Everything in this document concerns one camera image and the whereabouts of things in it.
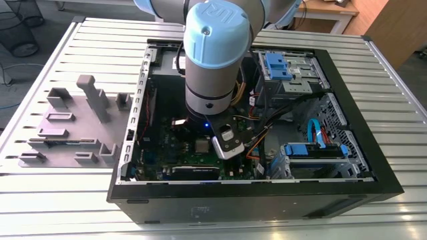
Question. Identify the silver CPU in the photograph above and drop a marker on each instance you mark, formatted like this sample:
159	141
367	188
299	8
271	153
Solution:
201	145

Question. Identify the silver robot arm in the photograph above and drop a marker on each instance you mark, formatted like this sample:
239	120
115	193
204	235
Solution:
216	50

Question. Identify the green motherboard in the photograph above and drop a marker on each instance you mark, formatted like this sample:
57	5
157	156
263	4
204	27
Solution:
167	160

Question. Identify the grey power supply unit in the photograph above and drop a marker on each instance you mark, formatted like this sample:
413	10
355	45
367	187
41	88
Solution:
167	95

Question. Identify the black graphics card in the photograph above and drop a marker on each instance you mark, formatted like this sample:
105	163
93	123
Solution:
195	173

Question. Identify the black RAM slot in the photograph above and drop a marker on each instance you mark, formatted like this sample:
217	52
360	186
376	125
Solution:
237	167
229	167
241	167
233	167

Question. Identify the white barcode label tag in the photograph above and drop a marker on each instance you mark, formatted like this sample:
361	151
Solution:
252	101

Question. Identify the blue VGA port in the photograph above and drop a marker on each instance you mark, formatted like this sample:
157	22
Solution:
131	173

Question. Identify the hard disk in blue carrier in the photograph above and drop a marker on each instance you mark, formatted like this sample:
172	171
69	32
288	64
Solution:
296	151

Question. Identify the black PC case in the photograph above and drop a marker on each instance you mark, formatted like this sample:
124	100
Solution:
233	205

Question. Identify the silver drive cage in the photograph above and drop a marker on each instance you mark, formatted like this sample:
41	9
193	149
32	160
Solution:
293	87

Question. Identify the grey parts rack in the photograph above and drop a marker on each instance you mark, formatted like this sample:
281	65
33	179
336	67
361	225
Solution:
83	125

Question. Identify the blue drive latch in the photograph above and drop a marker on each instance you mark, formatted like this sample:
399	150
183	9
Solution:
276	66

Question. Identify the RAM stick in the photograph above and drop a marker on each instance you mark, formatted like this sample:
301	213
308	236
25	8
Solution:
60	143

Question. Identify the perforated silver disk cage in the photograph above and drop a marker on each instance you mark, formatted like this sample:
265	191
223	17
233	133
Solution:
333	110

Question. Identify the wooden desk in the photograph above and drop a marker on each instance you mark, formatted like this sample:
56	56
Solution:
333	7

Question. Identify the large black mesh bin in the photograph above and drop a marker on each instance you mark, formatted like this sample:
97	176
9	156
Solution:
16	37

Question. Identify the small black mesh bin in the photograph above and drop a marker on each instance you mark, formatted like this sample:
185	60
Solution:
33	12

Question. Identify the wooden cabinet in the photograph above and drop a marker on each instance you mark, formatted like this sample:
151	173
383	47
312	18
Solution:
400	30

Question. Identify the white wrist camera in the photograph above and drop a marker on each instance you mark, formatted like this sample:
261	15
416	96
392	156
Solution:
229	153

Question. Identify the white desk frame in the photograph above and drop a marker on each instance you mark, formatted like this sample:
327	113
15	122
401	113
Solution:
100	2

